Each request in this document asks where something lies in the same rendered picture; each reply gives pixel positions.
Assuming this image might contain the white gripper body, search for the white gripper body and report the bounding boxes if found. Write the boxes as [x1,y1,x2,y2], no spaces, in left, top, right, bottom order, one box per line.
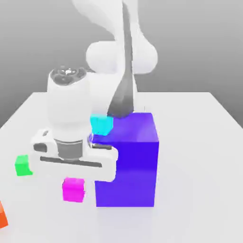
[29,147,119,182]

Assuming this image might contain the small magenta cube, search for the small magenta cube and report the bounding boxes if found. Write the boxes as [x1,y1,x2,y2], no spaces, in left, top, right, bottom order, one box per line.
[62,177,85,203]

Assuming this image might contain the small cyan cube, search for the small cyan cube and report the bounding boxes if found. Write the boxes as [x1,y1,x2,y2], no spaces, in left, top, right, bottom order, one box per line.
[90,113,114,137]

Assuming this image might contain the small green cube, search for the small green cube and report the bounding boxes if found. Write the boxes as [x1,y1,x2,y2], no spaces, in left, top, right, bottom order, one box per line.
[15,155,33,177]

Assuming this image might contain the large blue box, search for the large blue box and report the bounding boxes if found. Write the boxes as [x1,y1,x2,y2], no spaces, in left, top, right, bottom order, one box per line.
[92,112,159,208]

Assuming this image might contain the large orange box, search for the large orange box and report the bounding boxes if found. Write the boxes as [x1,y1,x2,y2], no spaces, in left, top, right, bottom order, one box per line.
[0,201,9,229]

